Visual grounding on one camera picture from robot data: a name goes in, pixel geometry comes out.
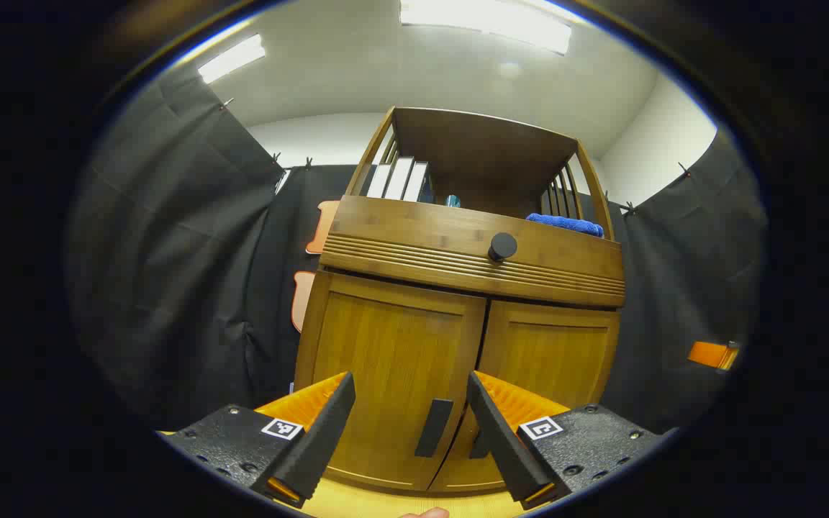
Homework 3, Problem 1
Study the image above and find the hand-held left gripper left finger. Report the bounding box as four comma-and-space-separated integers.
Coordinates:
158, 371, 356, 509

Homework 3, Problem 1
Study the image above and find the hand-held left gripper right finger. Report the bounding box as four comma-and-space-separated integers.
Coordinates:
466, 371, 678, 512

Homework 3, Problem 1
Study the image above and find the wooden shoe cabinet door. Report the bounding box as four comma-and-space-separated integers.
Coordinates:
295, 270, 487, 494
429, 299, 621, 497

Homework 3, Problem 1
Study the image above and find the wooden double-door shoe cabinet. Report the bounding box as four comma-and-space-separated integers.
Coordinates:
294, 106, 628, 497

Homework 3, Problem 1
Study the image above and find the black round drawer knob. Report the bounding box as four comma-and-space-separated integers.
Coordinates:
487, 232, 518, 263

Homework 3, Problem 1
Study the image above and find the blue towel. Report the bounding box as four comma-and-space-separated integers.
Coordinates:
526, 213, 606, 238

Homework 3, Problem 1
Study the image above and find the wooden ribbed drawer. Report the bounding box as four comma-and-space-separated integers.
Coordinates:
320, 195, 626, 309

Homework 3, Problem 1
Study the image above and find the black backdrop cloth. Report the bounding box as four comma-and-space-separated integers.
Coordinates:
65, 61, 768, 434

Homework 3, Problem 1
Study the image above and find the white book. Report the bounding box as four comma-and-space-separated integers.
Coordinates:
403, 162, 431, 203
367, 164, 392, 199
384, 157, 415, 201

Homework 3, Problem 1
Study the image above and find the small ceiling light panel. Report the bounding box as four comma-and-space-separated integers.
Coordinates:
197, 34, 267, 84

